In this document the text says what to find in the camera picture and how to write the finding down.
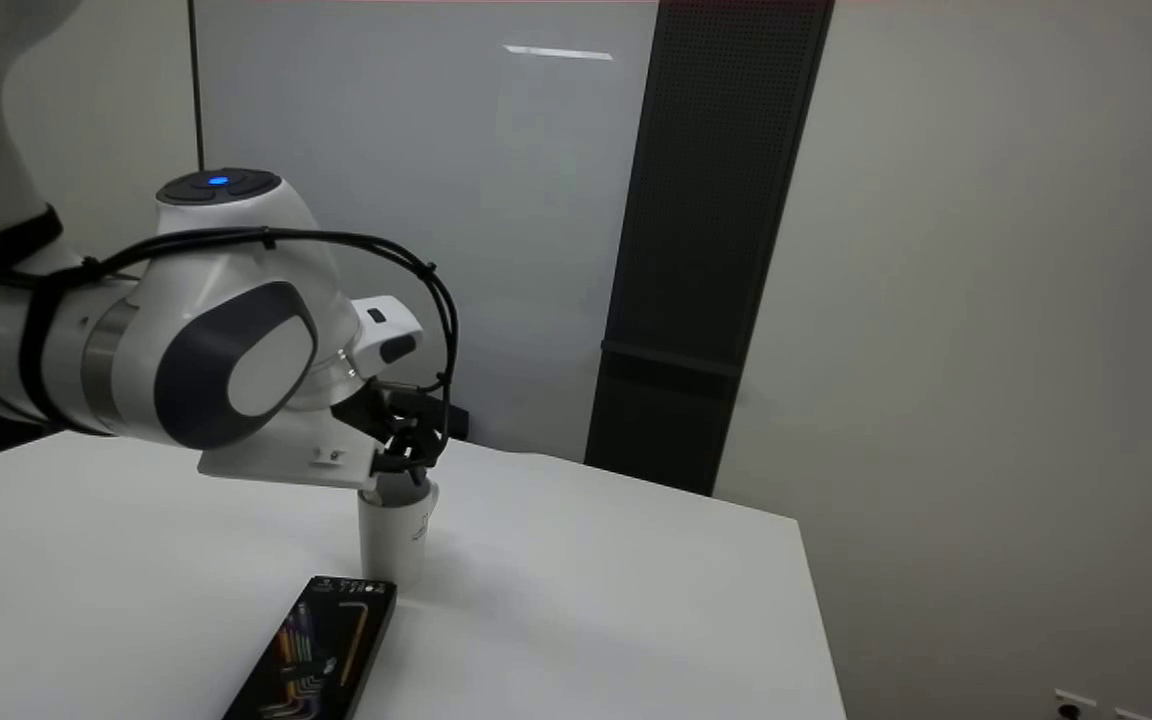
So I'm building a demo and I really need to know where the dark vertical wall pillar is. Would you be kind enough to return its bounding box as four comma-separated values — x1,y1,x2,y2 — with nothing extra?
584,0,838,501

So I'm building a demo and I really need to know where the white ceramic mug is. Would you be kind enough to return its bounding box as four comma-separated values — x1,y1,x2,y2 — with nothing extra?
354,478,445,592

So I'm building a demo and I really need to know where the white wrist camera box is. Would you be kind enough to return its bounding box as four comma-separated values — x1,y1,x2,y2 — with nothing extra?
346,292,425,369

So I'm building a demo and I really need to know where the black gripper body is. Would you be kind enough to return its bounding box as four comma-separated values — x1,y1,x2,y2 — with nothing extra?
326,378,457,458

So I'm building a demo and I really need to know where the white wall panel board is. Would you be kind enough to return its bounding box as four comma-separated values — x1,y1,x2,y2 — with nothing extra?
186,0,664,464

